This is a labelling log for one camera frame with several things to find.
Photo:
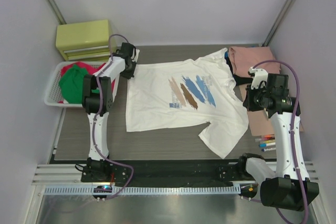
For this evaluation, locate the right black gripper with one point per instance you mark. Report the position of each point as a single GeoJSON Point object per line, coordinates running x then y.
{"type": "Point", "coordinates": [250, 100]}

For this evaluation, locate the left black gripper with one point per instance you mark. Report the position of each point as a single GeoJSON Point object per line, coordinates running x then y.
{"type": "Point", "coordinates": [128, 69]}

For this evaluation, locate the white printed t shirt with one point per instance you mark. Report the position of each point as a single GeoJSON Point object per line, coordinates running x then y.
{"type": "Point", "coordinates": [188, 93]}

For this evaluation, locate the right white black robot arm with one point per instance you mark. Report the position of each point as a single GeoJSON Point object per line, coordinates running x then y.
{"type": "Point", "coordinates": [289, 186]}

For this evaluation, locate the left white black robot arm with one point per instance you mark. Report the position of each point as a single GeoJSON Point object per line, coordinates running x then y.
{"type": "Point", "coordinates": [98, 168]}

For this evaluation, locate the brown cardboard sheet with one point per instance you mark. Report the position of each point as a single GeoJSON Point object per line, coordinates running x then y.
{"type": "Point", "coordinates": [258, 124]}

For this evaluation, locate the black folded t shirt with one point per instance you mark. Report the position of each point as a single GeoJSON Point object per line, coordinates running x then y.
{"type": "Point", "coordinates": [239, 80]}

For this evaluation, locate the red marker pen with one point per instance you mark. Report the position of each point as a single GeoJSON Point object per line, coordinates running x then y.
{"type": "Point", "coordinates": [265, 138]}

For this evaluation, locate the red t shirt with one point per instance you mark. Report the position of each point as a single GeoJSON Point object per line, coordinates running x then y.
{"type": "Point", "coordinates": [89, 67]}

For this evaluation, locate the yellow-green drawer box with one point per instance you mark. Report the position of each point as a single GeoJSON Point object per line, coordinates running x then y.
{"type": "Point", "coordinates": [86, 41]}

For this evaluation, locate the yellow marker pen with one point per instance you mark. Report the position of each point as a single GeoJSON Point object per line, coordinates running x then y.
{"type": "Point", "coordinates": [267, 142]}

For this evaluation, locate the pink folded t shirt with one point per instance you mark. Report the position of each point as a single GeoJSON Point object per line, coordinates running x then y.
{"type": "Point", "coordinates": [242, 58]}

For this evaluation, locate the dark blue marker pen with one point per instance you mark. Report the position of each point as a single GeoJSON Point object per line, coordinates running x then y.
{"type": "Point", "coordinates": [268, 149]}

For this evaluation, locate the green t shirt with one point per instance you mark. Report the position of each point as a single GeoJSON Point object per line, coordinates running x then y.
{"type": "Point", "coordinates": [72, 82]}

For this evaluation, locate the white plastic basket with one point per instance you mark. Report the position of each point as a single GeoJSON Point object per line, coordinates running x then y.
{"type": "Point", "coordinates": [81, 84]}

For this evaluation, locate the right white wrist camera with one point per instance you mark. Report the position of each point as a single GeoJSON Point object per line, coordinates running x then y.
{"type": "Point", "coordinates": [259, 77]}

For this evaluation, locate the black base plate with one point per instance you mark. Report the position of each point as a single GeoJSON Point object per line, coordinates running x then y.
{"type": "Point", "coordinates": [166, 173]}

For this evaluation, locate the white slotted cable duct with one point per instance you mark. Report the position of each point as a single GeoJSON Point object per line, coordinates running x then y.
{"type": "Point", "coordinates": [97, 190]}

